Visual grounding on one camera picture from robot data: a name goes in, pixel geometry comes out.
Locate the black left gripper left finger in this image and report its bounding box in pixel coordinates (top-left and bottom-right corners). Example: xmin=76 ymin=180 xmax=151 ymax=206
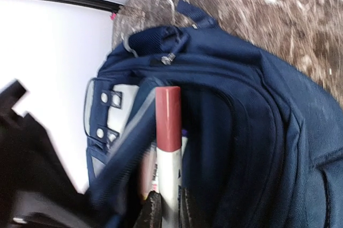
xmin=133 ymin=191 xmax=162 ymax=228

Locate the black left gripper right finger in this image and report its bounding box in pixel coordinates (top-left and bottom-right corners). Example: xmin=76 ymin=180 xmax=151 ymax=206
xmin=181 ymin=188 xmax=204 ymax=228

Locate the purple tip white marker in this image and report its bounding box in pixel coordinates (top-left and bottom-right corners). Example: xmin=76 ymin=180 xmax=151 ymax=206
xmin=182 ymin=129 xmax=188 ymax=152

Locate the red cap marker pen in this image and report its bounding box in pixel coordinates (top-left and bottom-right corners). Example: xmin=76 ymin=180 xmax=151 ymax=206
xmin=155 ymin=86 xmax=182 ymax=227

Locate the navy blue student backpack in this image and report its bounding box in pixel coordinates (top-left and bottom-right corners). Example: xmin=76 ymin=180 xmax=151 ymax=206
xmin=84 ymin=1 xmax=342 ymax=227

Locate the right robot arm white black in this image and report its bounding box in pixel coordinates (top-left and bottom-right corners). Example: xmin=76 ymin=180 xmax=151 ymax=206
xmin=1 ymin=80 xmax=99 ymax=227

